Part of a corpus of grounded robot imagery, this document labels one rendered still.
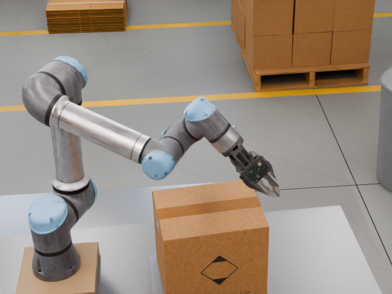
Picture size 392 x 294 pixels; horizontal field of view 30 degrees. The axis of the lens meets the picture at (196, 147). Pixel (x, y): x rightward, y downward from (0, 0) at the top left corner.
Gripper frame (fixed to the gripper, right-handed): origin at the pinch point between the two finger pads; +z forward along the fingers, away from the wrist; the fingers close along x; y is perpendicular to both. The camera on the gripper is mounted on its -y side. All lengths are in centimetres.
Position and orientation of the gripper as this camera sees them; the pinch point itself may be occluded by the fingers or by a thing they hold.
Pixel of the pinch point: (275, 192)
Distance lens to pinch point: 207.5
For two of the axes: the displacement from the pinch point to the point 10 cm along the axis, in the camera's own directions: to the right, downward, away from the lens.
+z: 6.6, 6.9, 2.8
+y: 2.1, 1.9, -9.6
